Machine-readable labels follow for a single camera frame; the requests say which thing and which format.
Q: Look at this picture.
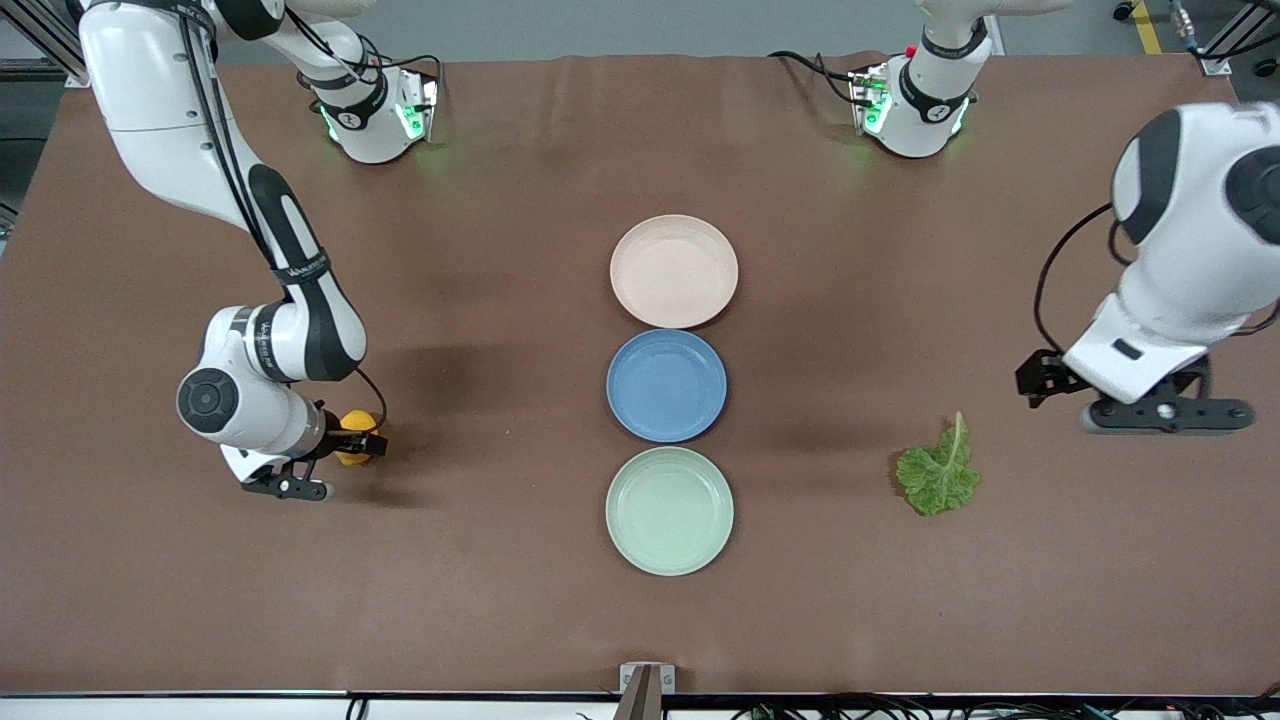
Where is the black left base cable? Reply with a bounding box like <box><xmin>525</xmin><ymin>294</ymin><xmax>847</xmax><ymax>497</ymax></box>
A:
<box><xmin>768</xmin><ymin>48</ymin><xmax>866</xmax><ymax>106</ymax></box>

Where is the yellow lemon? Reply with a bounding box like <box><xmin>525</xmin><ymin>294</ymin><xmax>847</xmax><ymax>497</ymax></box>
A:
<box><xmin>333</xmin><ymin>410</ymin><xmax>383</xmax><ymax>468</ymax></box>

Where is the pink round plate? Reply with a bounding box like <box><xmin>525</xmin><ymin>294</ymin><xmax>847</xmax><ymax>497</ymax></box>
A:
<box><xmin>610</xmin><ymin>215</ymin><xmax>739</xmax><ymax>329</ymax></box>

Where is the black base cable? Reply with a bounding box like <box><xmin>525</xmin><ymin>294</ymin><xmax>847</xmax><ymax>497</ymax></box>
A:
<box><xmin>375</xmin><ymin>45</ymin><xmax>446</xmax><ymax>111</ymax></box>
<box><xmin>768</xmin><ymin>48</ymin><xmax>866</xmax><ymax>106</ymax></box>

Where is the aluminium frame profile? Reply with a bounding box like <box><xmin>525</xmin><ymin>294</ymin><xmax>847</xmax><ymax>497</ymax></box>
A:
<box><xmin>1195</xmin><ymin>0</ymin><xmax>1280</xmax><ymax>77</ymax></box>
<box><xmin>0</xmin><ymin>0</ymin><xmax>96</xmax><ymax>86</ymax></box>

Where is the green lettuce leaf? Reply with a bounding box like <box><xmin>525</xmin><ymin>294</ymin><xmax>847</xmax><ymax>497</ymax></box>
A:
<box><xmin>895</xmin><ymin>412</ymin><xmax>983</xmax><ymax>517</ymax></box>

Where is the green round plate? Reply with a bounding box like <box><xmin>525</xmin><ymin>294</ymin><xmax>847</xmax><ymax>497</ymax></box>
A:
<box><xmin>606</xmin><ymin>445</ymin><xmax>736</xmax><ymax>576</ymax></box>

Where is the black right base cable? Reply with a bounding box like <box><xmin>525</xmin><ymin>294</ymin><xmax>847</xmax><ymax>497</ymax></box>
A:
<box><xmin>375</xmin><ymin>45</ymin><xmax>446</xmax><ymax>111</ymax></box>

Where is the brown camera post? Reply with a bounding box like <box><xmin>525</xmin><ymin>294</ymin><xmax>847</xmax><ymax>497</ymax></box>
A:
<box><xmin>612</xmin><ymin>665</ymin><xmax>663</xmax><ymax>720</ymax></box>

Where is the tangled black cable bundle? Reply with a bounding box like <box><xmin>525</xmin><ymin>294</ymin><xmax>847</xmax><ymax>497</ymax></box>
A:
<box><xmin>730</xmin><ymin>690</ymin><xmax>1280</xmax><ymax>720</ymax></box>

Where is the brown table mat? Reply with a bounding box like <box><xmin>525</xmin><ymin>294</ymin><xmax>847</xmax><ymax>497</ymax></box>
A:
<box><xmin>0</xmin><ymin>52</ymin><xmax>1280</xmax><ymax>696</ymax></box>

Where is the blue round plate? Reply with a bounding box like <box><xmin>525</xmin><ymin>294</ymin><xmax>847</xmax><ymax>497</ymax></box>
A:
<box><xmin>606</xmin><ymin>329</ymin><xmax>728</xmax><ymax>443</ymax></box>

